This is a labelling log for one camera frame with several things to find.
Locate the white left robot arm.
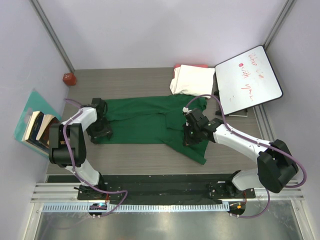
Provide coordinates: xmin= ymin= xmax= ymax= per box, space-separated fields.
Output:
xmin=49 ymin=98 xmax=113 ymax=200

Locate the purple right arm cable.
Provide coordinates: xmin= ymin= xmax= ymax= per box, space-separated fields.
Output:
xmin=186 ymin=94 xmax=308 ymax=219

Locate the green t shirt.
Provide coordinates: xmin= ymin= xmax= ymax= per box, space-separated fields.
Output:
xmin=95 ymin=94 xmax=208 ymax=165

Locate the folded white t shirt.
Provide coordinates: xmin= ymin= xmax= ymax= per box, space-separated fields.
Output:
xmin=169 ymin=64 xmax=216 ymax=97

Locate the white dry-erase board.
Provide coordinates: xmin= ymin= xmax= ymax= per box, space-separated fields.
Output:
xmin=215 ymin=45 xmax=284 ymax=116

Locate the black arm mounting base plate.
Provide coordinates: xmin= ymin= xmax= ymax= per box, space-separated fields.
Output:
xmin=47 ymin=173 xmax=256 ymax=205

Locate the red cube block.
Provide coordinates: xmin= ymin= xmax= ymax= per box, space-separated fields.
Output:
xmin=62 ymin=72 xmax=77 ymax=86

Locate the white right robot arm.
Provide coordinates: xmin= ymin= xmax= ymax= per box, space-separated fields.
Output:
xmin=182 ymin=107 xmax=299 ymax=198

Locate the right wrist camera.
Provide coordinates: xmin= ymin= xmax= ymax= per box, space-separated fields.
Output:
xmin=182 ymin=107 xmax=191 ymax=115

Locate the teal plastic folder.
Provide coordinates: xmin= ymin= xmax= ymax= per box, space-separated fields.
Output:
xmin=14 ymin=89 xmax=62 ymax=149

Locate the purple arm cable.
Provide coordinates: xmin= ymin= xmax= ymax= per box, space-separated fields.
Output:
xmin=64 ymin=98 xmax=128 ymax=217
xmin=186 ymin=94 xmax=308 ymax=219

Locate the stack of books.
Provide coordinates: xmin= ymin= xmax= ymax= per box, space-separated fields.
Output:
xmin=21 ymin=110 xmax=60 ymax=156

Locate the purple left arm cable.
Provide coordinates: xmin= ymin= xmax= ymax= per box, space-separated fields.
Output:
xmin=64 ymin=98 xmax=128 ymax=217

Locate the white slotted cable duct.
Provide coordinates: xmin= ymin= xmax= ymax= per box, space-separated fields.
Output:
xmin=42 ymin=202 xmax=230 ymax=213

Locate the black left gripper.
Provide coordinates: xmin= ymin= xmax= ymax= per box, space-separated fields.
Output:
xmin=86 ymin=117 xmax=112 ymax=144

